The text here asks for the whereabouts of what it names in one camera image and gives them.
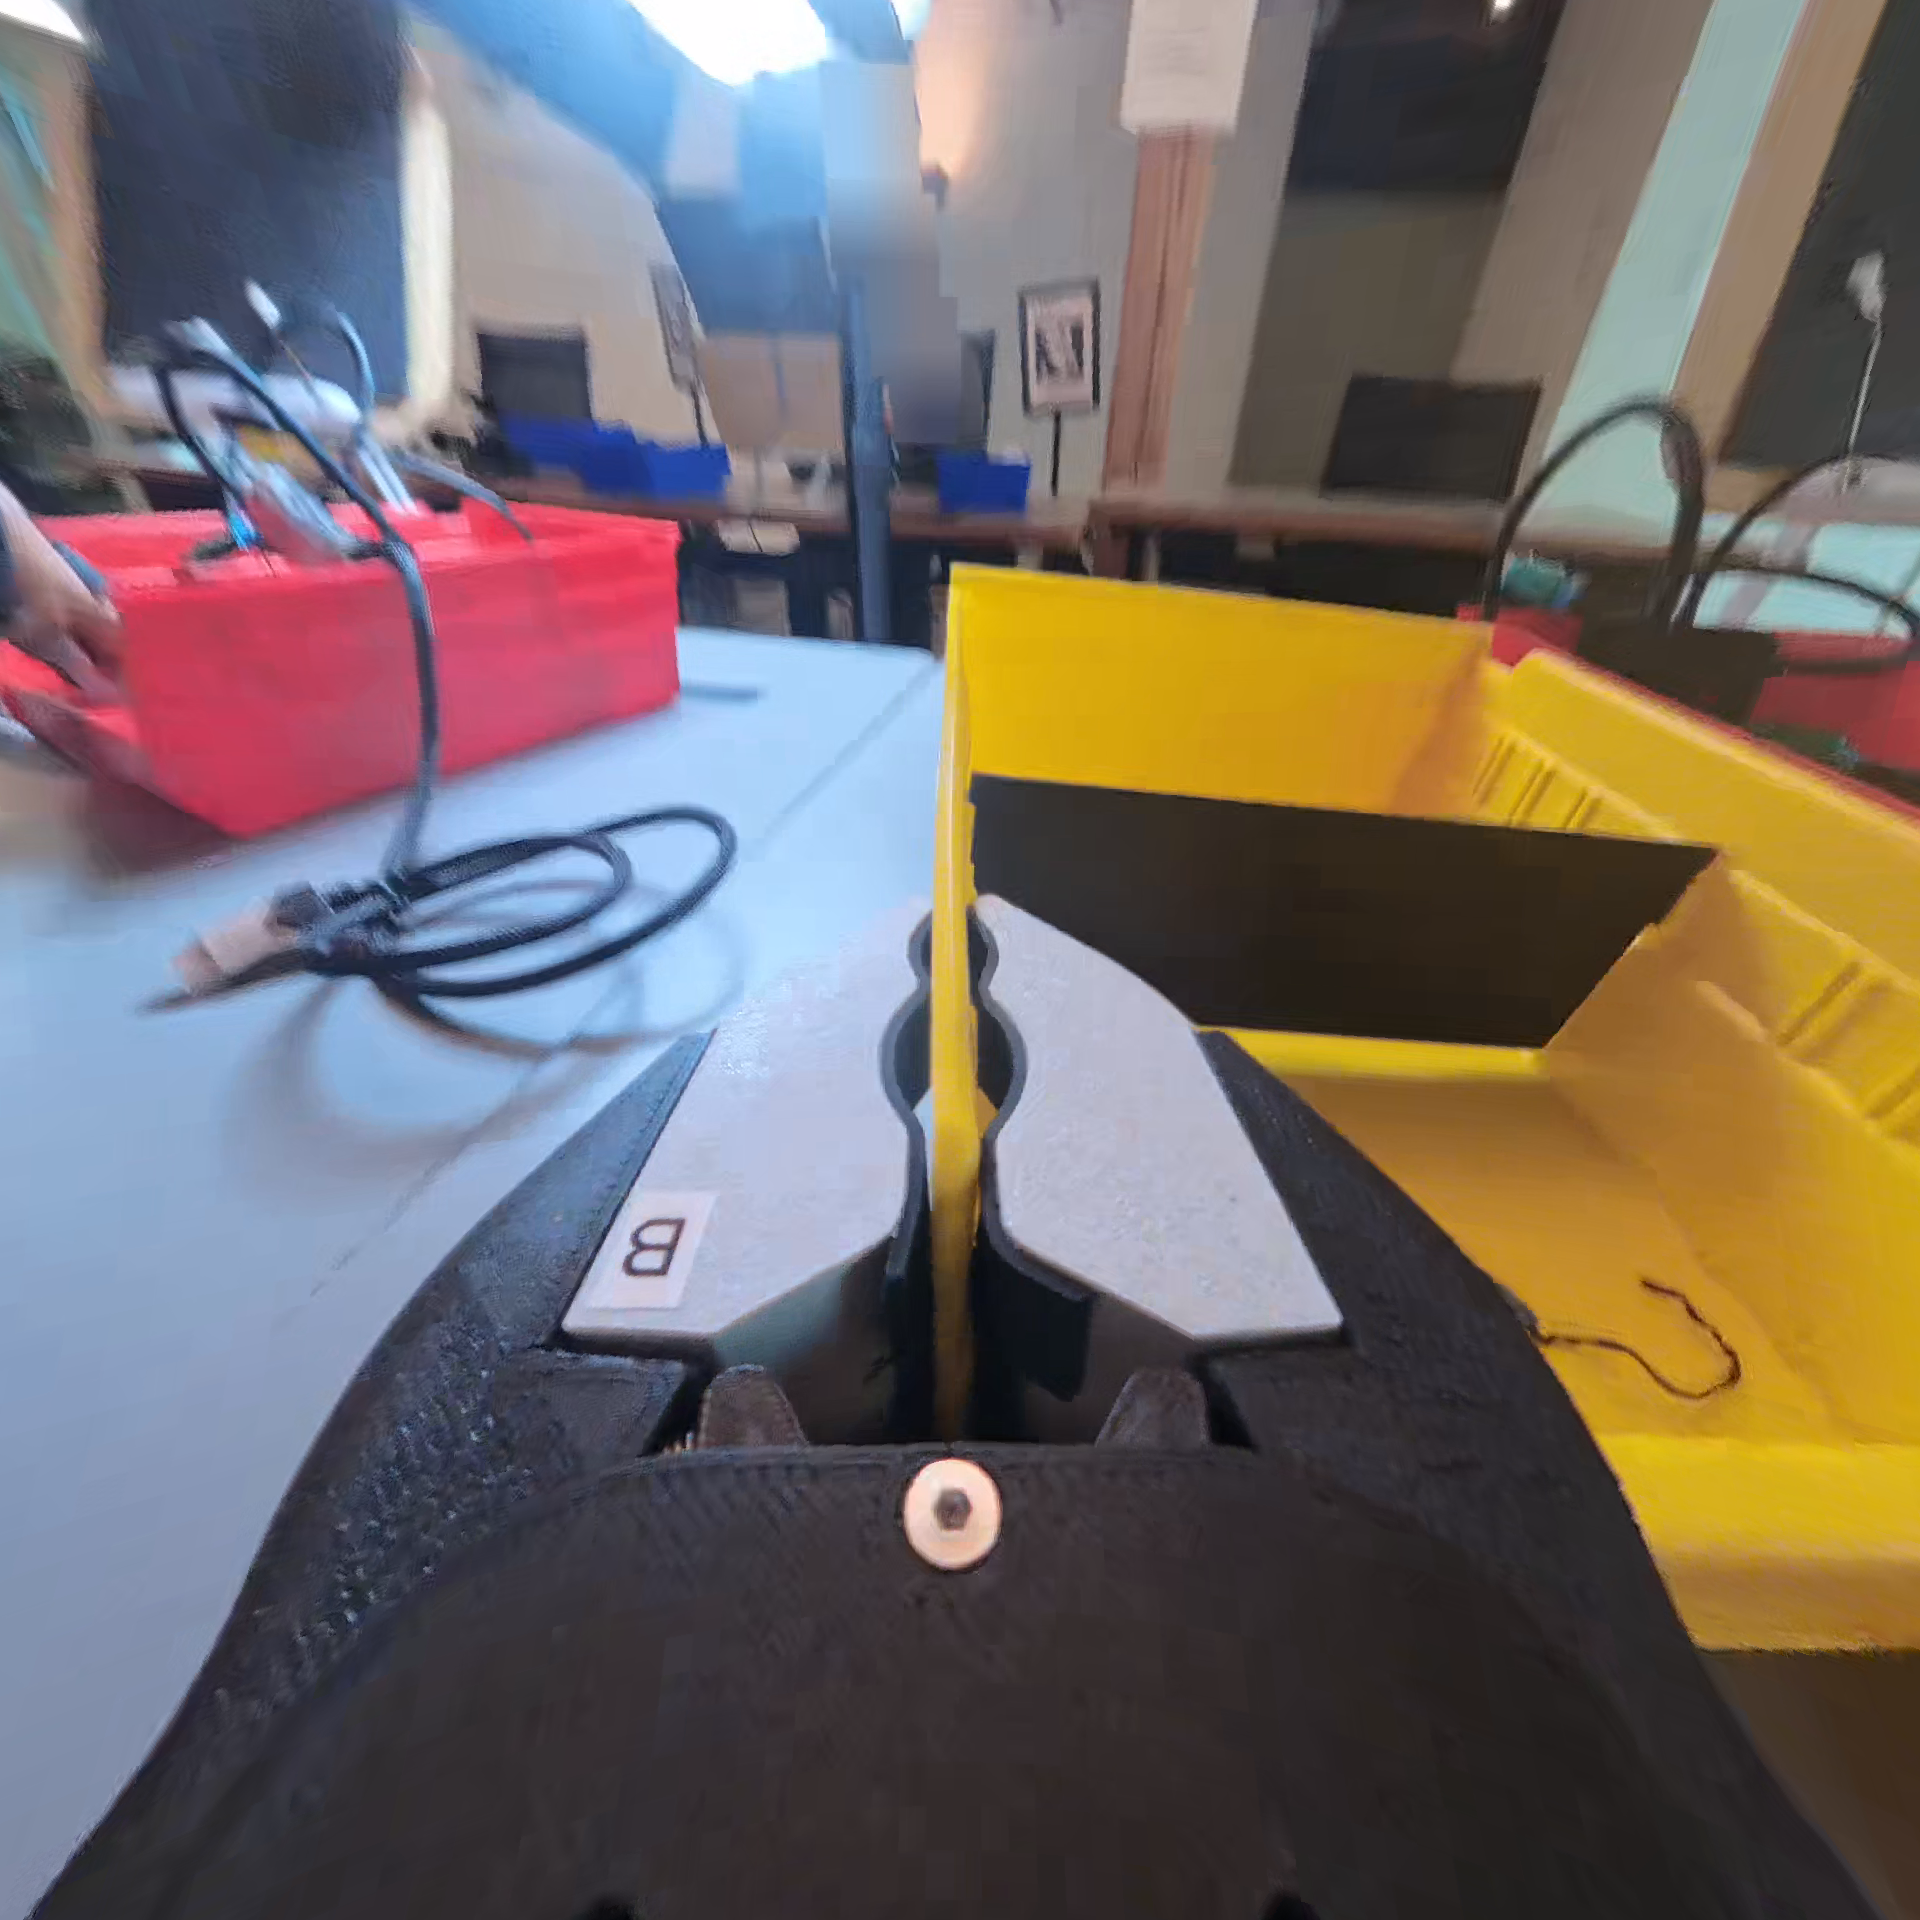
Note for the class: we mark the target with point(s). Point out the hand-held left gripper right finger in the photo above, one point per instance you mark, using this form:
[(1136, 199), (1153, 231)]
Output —
[(1140, 1172)]

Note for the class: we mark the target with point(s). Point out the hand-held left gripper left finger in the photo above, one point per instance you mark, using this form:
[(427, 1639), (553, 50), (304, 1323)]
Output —
[(780, 1142)]

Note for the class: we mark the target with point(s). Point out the yellow plastic bin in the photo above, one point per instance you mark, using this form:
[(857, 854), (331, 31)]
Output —
[(1499, 1202)]

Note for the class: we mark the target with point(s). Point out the black bin divider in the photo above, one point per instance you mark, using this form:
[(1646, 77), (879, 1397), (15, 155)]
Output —
[(1320, 915)]

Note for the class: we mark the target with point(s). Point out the red plastic bin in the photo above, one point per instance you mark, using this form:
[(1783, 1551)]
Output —
[(1828, 698), (451, 661)]

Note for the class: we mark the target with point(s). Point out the black pole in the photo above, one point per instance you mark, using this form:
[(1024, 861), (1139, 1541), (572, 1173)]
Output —
[(866, 524)]

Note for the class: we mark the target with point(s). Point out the black thread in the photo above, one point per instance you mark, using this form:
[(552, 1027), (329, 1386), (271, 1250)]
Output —
[(1734, 1366)]

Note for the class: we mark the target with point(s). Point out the wooden desk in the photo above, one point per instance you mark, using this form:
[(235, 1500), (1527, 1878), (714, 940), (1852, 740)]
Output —
[(1350, 517), (780, 509)]

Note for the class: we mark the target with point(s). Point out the small blue bin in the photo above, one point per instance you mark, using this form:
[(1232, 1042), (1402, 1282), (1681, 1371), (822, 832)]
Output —
[(983, 483)]

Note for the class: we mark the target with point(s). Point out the wide blue bin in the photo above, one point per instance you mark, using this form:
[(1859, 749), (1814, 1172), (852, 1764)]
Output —
[(615, 459)]

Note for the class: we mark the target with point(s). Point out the black monitor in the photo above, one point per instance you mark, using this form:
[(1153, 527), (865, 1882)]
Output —
[(534, 376)]

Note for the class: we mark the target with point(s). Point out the black board with wooden rim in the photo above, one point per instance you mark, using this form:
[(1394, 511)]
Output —
[(1822, 376)]

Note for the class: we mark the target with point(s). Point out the white paper sheet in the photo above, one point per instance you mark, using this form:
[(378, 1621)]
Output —
[(1184, 61)]

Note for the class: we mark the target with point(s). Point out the framed wall picture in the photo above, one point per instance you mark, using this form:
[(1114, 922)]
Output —
[(1059, 349)]

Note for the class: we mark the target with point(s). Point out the wooden post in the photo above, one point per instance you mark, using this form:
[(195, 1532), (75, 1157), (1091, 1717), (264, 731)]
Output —
[(1156, 301)]

